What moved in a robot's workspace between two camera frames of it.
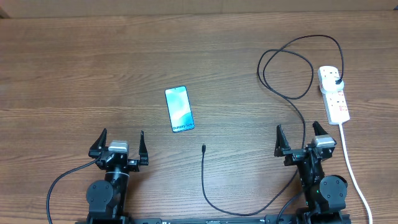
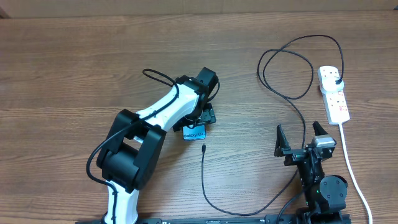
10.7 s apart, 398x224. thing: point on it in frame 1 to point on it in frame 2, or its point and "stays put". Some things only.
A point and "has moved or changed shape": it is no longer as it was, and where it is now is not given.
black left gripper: (134, 165) to (207, 114)
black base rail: (300, 219) stays put
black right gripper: (293, 155) stays put
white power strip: (335, 103) stays put
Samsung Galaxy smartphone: (180, 109) has moved or changed shape
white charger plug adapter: (329, 85) stays put
